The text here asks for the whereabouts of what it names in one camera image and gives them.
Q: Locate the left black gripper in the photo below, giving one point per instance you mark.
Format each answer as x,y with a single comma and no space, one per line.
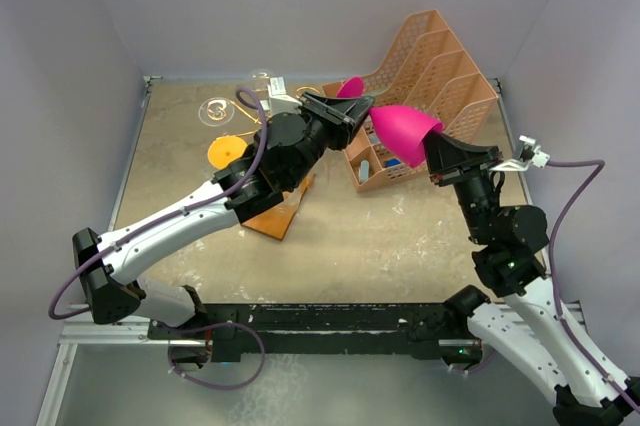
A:
347,110

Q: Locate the light blue small bottle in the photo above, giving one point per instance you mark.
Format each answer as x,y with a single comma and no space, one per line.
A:
364,170

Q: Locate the yellow plastic wine glass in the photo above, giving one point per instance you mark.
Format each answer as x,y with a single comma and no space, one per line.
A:
225,149

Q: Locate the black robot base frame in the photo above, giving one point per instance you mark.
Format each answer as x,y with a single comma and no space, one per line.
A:
422,331

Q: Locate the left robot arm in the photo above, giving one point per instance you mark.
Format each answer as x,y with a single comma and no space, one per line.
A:
288,145

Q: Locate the gold wire wine glass rack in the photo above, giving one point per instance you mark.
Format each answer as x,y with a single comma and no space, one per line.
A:
276,221

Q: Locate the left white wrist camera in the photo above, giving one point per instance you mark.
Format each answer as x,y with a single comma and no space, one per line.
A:
278,98

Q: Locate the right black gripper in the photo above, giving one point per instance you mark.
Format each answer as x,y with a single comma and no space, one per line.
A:
444,154

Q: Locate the clear wine glass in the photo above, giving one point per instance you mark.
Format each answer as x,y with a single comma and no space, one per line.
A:
258,80
217,111

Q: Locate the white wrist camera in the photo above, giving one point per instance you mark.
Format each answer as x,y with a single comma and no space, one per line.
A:
278,98
528,153

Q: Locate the pink plastic wine glass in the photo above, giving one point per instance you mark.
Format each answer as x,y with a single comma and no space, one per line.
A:
401,129

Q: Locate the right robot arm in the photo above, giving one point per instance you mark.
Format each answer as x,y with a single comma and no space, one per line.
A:
551,349

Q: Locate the orange plastic file organizer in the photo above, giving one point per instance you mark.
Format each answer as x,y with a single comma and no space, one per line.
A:
426,68

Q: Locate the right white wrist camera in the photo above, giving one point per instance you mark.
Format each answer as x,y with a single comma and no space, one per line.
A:
528,153

